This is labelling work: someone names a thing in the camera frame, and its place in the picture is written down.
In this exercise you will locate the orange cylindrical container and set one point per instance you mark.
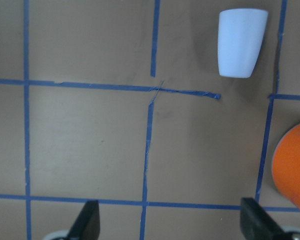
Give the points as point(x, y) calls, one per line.
point(285, 167)

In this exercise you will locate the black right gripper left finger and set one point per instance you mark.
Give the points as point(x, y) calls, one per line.
point(87, 225)

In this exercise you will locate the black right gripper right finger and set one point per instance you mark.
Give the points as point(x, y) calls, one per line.
point(257, 224)

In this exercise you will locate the light blue plastic cup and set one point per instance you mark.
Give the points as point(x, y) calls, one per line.
point(240, 36)

